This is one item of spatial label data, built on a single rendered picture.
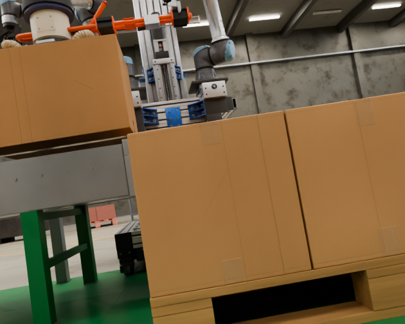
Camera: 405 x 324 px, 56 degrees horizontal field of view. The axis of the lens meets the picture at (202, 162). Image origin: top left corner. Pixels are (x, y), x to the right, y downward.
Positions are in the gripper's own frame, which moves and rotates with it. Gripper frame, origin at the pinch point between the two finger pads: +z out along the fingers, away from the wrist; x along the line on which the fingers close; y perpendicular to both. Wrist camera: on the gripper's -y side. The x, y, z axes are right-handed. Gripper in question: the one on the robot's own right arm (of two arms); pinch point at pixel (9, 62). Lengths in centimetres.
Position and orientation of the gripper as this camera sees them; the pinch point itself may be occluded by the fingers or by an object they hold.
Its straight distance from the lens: 228.2
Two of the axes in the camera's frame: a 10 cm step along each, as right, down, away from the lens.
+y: 9.9, -1.3, 0.9
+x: -0.8, 0.9, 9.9
